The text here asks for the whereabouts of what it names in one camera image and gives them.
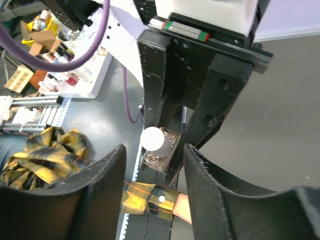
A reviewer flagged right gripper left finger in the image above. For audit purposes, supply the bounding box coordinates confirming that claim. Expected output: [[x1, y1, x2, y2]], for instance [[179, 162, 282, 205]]
[[0, 144, 127, 240]]

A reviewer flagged aluminium frame rail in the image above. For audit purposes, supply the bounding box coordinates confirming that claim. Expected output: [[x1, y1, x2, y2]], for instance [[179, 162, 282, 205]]
[[0, 95, 67, 135]]

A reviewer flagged white supply tray with bottles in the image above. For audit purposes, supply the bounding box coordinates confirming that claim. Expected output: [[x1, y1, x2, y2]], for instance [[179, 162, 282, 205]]
[[39, 49, 113, 99]]

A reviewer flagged glitter nail polish bottle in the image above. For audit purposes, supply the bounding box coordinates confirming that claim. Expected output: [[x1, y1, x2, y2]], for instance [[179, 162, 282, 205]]
[[140, 126, 180, 173]]

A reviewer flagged mannequin hand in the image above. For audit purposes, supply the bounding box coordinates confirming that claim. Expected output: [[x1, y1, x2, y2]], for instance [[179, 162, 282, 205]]
[[172, 193, 192, 225]]

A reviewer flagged white nail polish cap brush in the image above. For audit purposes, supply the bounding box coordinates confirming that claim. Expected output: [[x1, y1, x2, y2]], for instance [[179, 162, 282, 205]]
[[140, 126, 172, 157]]

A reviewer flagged yellow plaid sleeve forearm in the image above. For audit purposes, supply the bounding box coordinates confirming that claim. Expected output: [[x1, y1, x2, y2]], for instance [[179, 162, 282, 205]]
[[1, 127, 179, 221]]

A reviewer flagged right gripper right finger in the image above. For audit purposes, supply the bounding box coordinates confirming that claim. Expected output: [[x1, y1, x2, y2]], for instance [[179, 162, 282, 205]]
[[183, 144, 320, 240]]

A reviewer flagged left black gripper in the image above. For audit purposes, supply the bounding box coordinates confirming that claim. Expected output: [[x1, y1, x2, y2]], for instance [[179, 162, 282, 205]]
[[137, 13, 273, 185]]

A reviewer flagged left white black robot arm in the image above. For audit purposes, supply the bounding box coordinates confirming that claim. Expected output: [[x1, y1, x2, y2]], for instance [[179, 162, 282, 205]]
[[44, 0, 273, 184]]

